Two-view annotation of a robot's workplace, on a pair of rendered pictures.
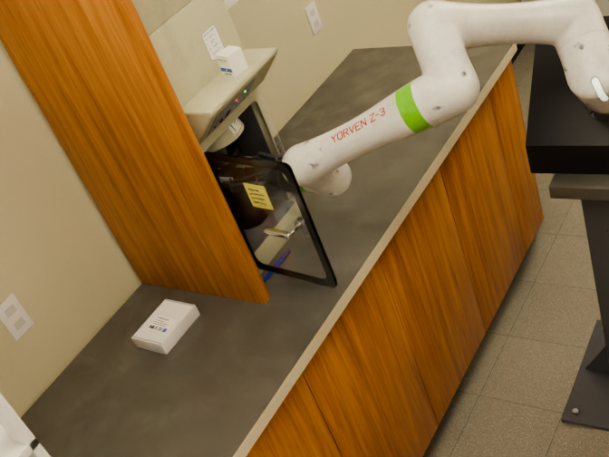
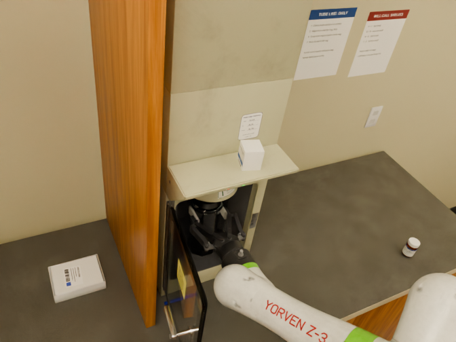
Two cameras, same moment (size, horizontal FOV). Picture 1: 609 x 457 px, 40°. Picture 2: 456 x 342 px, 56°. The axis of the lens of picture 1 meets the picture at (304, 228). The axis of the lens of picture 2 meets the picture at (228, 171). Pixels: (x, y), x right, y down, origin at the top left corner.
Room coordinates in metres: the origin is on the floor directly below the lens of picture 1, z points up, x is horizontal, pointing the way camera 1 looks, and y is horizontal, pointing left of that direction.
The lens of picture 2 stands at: (1.21, -0.14, 2.19)
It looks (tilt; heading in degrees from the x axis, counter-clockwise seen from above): 40 degrees down; 14
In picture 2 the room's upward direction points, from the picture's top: 10 degrees clockwise
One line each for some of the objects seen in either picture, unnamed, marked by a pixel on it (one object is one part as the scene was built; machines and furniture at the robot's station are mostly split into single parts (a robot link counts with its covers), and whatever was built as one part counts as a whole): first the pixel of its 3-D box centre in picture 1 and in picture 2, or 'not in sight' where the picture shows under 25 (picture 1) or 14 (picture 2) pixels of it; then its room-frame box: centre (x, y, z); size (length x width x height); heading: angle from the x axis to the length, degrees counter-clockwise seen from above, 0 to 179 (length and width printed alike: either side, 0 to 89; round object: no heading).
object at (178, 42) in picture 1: (203, 137); (200, 176); (2.15, 0.17, 1.33); 0.32 x 0.25 x 0.77; 136
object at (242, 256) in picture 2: not in sight; (239, 264); (1.98, -0.04, 1.20); 0.09 x 0.06 x 0.12; 136
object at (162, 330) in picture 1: (166, 325); (77, 277); (1.88, 0.46, 0.96); 0.16 x 0.12 x 0.04; 135
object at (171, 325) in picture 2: (282, 228); (176, 321); (1.74, 0.05, 1.20); 0.10 x 0.05 x 0.03; 39
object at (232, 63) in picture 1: (231, 61); (250, 155); (2.05, 0.01, 1.54); 0.05 x 0.05 x 0.06; 32
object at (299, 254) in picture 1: (270, 220); (180, 296); (1.82, 0.07, 1.19); 0.30 x 0.01 x 0.40; 39
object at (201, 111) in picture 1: (235, 95); (232, 182); (2.02, 0.04, 1.46); 0.32 x 0.11 x 0.10; 136
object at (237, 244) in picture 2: not in sight; (227, 245); (2.03, 0.02, 1.20); 0.09 x 0.08 x 0.07; 46
